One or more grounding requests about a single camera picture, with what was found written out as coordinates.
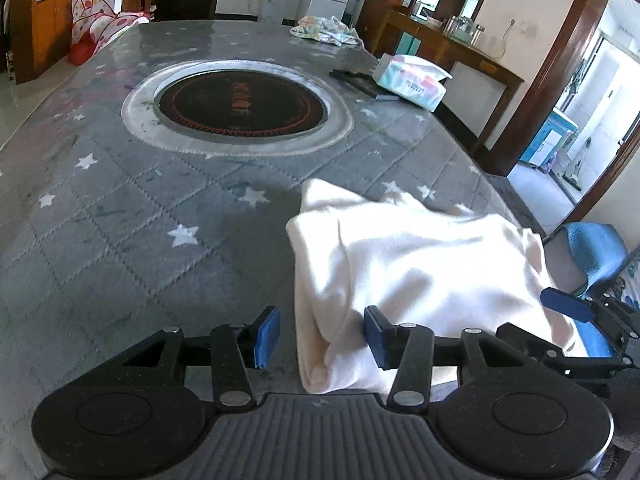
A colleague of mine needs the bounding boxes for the blue mesh chair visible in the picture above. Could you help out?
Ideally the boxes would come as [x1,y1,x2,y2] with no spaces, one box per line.
[550,222,632,358]

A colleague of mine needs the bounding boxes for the crumpled patterned cloth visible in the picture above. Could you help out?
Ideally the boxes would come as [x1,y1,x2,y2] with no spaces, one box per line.
[290,15,362,47]

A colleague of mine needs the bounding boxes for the tissue pack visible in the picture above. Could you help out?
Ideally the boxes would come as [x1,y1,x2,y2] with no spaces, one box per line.
[372,53,454,113]

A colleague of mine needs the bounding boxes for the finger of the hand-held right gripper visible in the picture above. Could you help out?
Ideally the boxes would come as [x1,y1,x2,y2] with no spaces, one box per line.
[495,323,633,378]
[540,287,640,346]

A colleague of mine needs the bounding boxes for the black remote control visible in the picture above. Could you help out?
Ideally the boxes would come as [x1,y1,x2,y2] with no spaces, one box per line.
[329,68,401,102]

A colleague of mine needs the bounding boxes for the white towel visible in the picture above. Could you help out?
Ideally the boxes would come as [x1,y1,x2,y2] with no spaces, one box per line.
[286,178,588,394]

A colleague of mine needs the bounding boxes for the tall wooden cabinet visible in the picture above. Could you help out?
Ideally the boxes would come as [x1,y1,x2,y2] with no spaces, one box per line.
[7,0,76,84]

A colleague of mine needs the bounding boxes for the pink dotted play tent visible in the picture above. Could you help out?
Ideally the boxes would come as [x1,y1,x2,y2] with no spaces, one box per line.
[69,0,151,66]

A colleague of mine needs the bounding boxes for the wooden side table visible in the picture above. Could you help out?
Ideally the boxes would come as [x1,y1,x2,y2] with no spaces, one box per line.
[372,7,525,157]

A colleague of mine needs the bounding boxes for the glass jars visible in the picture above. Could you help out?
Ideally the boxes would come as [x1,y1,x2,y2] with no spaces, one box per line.
[442,14,487,43]

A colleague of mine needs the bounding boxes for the light blue cabinet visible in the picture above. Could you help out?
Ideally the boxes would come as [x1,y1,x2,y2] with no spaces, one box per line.
[519,110,576,172]

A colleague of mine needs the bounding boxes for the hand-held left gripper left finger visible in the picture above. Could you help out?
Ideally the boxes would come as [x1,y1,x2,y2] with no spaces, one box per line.
[122,305,281,408]

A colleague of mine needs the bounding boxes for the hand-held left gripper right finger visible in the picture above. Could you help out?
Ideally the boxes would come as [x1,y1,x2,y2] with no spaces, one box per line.
[364,305,507,408]

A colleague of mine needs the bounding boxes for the round black induction cooker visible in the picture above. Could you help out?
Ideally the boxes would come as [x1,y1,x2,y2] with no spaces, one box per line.
[122,58,354,156]

